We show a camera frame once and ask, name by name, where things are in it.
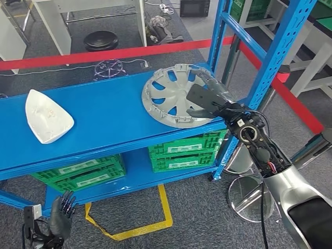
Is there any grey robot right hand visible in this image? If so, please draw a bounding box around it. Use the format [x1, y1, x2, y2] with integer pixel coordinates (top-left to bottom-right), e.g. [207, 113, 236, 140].
[186, 70, 236, 120]

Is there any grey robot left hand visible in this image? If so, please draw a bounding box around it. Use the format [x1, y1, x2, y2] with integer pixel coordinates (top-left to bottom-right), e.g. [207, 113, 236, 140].
[49, 190, 78, 241]

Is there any grey plastic wheel hubcap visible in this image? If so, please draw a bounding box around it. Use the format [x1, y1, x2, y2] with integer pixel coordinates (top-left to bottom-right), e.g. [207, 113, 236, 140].
[141, 63, 229, 129]

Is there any white plastic shell part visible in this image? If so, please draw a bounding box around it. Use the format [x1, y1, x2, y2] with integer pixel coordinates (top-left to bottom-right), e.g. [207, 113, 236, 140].
[25, 89, 75, 144]

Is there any blue metal shelf rack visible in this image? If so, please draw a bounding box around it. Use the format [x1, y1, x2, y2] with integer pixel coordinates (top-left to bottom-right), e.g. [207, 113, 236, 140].
[0, 0, 318, 219]

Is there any dark stanchion pole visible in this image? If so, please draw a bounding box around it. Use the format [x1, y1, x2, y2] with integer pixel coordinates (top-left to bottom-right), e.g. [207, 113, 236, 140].
[222, 36, 241, 87]

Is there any green folding crate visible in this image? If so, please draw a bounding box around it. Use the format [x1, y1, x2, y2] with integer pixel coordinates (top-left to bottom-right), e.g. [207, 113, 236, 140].
[148, 130, 227, 173]
[31, 154, 127, 193]

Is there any green crate stack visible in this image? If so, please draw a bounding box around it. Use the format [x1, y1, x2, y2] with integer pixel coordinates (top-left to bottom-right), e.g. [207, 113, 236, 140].
[230, 0, 272, 22]

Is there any black microwave oven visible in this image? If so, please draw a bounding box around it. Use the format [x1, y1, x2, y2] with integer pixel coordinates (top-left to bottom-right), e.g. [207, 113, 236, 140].
[180, 0, 211, 18]

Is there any red barrier belt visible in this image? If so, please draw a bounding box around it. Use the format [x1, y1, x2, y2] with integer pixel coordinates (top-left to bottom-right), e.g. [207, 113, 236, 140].
[238, 40, 325, 135]
[0, 36, 235, 72]

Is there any grey bag pile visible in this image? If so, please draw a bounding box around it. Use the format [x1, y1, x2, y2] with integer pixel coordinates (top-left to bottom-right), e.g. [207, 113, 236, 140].
[145, 15, 185, 45]

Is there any white power strip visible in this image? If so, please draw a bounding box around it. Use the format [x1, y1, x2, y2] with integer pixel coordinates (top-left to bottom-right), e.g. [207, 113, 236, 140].
[158, 3, 174, 15]

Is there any chrome star chair base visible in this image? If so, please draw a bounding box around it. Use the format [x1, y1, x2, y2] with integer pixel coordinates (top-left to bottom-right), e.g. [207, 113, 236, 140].
[93, 59, 128, 80]

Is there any black round stool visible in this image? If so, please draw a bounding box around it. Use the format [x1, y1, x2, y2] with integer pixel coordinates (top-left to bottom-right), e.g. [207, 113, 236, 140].
[83, 30, 119, 52]

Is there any white cabinet panel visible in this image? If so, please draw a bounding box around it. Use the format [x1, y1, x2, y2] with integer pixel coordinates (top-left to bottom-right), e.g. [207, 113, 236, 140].
[0, 7, 28, 75]

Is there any white table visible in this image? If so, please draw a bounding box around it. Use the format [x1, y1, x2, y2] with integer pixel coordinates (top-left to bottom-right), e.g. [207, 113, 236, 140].
[32, 0, 148, 66]

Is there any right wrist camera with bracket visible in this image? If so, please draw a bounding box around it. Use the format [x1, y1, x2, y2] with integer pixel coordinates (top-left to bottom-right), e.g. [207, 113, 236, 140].
[186, 84, 229, 116]

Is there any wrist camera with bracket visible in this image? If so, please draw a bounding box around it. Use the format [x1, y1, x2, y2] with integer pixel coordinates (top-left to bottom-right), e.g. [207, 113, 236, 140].
[23, 204, 43, 240]
[186, 84, 229, 116]

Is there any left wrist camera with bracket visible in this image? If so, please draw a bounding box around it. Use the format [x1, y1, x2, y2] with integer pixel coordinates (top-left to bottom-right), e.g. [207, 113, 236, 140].
[23, 204, 43, 240]

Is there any white workbench frame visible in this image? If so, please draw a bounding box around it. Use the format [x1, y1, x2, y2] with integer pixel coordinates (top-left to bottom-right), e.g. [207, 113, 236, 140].
[238, 0, 332, 100]

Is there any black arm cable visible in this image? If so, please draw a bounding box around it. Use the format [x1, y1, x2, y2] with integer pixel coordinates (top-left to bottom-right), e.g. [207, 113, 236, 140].
[260, 180, 268, 249]

